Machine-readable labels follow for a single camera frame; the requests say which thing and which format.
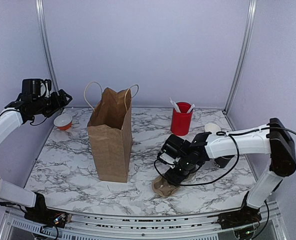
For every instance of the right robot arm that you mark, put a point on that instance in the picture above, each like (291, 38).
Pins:
(274, 140)

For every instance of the white stirrer left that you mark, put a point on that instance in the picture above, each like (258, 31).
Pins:
(175, 106)

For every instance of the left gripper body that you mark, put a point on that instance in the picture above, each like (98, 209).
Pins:
(49, 107)

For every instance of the red cylindrical holder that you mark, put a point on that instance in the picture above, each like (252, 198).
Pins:
(180, 123)

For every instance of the white stirrer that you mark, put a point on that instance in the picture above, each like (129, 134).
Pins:
(191, 108)
(175, 106)

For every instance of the cardboard cup carrier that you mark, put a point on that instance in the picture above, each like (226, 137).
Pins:
(162, 188)

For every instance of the stacked black paper cup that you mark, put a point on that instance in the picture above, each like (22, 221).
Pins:
(212, 127)

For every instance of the orange white bowl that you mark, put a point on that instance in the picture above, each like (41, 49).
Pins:
(63, 121)

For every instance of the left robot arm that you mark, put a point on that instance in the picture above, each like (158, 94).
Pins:
(36, 98)

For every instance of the black paper coffee cup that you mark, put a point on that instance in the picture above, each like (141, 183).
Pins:
(221, 162)

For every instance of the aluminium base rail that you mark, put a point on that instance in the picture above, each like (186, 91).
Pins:
(204, 226)

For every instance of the right aluminium frame post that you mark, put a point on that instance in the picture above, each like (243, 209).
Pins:
(243, 53)

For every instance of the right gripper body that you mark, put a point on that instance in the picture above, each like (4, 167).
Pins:
(186, 168)

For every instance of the left aluminium frame post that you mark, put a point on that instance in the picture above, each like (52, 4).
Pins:
(45, 42)

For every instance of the white stirrer right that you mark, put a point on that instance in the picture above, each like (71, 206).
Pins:
(191, 108)

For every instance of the brown paper bag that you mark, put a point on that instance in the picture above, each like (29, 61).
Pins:
(110, 135)

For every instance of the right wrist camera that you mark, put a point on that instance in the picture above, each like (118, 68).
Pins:
(167, 160)

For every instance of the aluminium frame post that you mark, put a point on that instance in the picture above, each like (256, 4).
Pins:
(45, 42)
(243, 53)

